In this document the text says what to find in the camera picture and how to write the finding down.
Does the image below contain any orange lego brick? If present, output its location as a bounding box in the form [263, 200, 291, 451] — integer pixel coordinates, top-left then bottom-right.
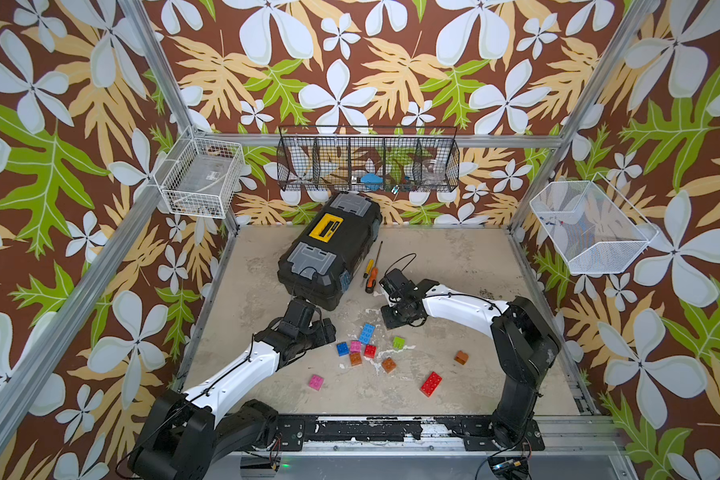
[382, 358, 397, 374]
[349, 352, 363, 367]
[454, 351, 469, 365]

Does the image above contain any red long lego brick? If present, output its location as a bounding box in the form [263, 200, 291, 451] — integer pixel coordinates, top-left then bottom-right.
[420, 372, 442, 397]

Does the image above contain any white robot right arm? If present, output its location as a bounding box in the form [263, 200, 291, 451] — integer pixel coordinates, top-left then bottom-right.
[380, 268, 561, 448]

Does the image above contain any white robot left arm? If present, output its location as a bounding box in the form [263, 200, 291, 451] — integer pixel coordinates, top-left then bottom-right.
[123, 297, 336, 479]

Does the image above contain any lime green lego brick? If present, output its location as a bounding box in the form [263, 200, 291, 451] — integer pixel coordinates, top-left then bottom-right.
[393, 337, 406, 351]

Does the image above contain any dark blue lego brick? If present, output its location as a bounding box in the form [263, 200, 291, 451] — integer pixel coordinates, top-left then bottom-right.
[336, 342, 350, 356]

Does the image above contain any light blue long lego brick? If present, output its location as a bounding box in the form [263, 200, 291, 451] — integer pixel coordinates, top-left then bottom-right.
[358, 323, 375, 345]

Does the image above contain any magenta lego brick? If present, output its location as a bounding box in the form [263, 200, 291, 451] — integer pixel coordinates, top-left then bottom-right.
[308, 375, 324, 391]

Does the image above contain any red small lego brick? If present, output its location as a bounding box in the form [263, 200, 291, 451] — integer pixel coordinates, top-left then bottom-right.
[363, 344, 377, 360]

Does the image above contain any black toolbox with yellow label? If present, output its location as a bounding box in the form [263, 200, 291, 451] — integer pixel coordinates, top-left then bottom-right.
[277, 192, 382, 311]

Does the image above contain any blue object in basket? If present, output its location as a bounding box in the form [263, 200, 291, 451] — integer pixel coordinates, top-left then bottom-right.
[360, 173, 384, 191]

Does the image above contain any orange handled screwdriver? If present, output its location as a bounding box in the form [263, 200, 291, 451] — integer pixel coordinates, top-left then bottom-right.
[365, 267, 378, 294]

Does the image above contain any yellow handled screwdriver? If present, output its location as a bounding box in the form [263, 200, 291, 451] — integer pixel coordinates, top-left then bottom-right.
[363, 242, 383, 279]

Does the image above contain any black mounting rail base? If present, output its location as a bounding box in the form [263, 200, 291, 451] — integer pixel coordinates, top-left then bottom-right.
[263, 413, 546, 452]

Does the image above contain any black wire basket back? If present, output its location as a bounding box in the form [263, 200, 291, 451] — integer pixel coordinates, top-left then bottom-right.
[274, 125, 461, 193]

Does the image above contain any white wire basket left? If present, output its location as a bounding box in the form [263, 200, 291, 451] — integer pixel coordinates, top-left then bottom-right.
[156, 128, 247, 219]

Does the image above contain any white wire basket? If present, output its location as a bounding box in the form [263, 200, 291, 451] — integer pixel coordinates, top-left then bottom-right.
[530, 174, 659, 275]
[156, 128, 247, 219]

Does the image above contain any white wire basket right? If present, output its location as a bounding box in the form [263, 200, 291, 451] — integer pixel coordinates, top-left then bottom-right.
[530, 174, 659, 275]

